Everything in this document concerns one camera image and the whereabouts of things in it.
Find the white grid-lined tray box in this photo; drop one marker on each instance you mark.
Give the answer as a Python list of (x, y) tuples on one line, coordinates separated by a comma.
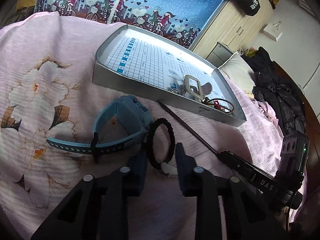
[(137, 62)]

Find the beige plastic hair claw clip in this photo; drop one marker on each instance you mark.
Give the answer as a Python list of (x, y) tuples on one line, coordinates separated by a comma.
[(192, 89)]

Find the blue bicycle-print fabric wardrobe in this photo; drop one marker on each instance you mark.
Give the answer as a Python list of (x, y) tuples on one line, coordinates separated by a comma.
[(178, 20)]

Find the white pillow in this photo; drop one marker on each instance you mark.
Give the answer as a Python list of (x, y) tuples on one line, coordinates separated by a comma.
[(239, 72)]

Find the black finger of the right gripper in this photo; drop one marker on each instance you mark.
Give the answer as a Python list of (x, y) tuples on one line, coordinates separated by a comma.
[(251, 173)]

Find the white paper gift bag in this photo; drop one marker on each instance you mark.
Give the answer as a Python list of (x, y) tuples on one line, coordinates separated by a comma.
[(273, 31)]

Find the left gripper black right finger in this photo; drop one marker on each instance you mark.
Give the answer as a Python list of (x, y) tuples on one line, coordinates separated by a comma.
[(196, 181)]

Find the pink floral bed sheet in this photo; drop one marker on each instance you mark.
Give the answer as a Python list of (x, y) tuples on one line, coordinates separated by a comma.
[(47, 91)]

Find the light blue smart watch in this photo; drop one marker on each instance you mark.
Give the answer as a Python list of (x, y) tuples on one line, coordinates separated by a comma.
[(122, 123)]

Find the dark wooden hair stick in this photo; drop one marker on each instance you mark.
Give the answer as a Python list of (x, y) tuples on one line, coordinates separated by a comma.
[(188, 128)]

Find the black puffer jacket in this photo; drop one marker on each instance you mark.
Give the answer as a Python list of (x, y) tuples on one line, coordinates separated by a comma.
[(278, 91)]

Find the grey bedside drawer cabinet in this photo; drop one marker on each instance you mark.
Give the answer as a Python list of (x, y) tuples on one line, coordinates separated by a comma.
[(219, 54)]

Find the light wooden wardrobe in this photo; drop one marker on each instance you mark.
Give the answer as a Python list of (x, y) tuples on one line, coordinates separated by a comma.
[(231, 26)]

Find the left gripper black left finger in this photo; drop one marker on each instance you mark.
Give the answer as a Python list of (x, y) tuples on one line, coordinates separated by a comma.
[(118, 187)]

